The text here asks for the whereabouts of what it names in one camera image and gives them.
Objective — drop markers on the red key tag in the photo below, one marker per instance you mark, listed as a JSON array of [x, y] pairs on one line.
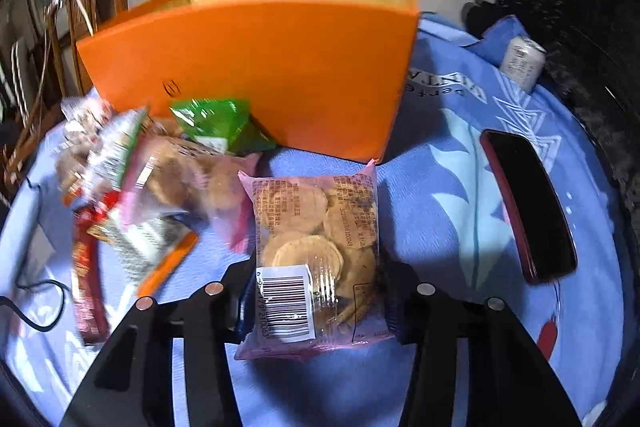
[[547, 337]]

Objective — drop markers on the black smartphone red case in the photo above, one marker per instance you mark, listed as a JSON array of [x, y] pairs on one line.
[[530, 207]]

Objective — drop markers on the pile of assorted snack packets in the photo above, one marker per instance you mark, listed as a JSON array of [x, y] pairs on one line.
[[150, 187]]

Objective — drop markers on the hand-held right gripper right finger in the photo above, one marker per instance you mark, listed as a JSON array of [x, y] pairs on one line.
[[430, 317]]

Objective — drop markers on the orange cardboard box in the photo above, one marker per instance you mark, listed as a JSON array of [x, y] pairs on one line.
[[280, 67]]

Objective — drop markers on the white drink can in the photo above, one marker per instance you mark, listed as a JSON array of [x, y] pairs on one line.
[[522, 62]]

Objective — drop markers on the blue printed cloth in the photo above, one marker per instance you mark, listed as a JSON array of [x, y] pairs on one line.
[[425, 217]]

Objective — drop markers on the dark carved wooden bench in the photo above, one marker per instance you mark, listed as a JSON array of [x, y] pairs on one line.
[[590, 7]]

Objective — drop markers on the pink round biscuit bag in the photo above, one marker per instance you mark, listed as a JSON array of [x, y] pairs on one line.
[[310, 227]]

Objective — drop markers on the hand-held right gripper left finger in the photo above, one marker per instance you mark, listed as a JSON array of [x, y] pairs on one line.
[[225, 307]]

